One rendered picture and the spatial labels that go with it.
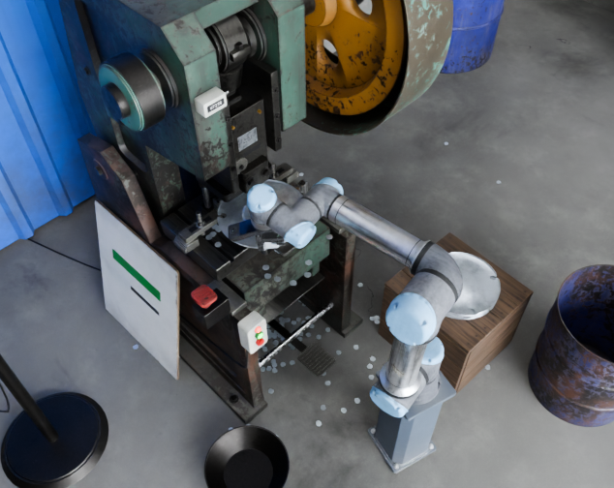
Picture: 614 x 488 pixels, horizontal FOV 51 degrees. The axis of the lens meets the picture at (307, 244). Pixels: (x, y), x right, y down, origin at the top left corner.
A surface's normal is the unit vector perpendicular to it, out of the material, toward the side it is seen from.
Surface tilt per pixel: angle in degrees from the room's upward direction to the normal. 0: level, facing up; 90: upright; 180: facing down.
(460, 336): 0
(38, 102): 90
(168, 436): 0
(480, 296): 0
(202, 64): 90
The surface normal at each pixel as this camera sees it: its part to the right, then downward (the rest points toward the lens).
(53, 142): 0.70, 0.54
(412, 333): -0.61, 0.52
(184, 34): 0.49, -0.07
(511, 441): -0.01, -0.65
